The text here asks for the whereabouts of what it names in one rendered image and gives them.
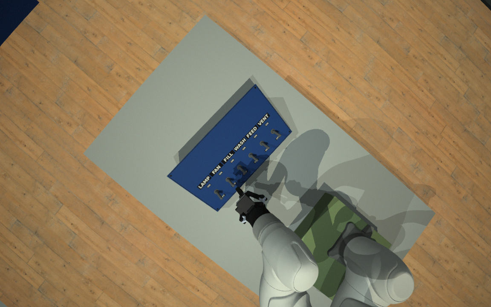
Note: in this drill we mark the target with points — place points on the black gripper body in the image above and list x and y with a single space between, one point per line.
256 213

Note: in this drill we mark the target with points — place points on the blue switch panel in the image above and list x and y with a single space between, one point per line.
232 150

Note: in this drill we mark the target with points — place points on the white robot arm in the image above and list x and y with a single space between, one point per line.
375 276

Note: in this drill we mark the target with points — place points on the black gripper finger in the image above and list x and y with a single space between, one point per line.
243 215
261 197

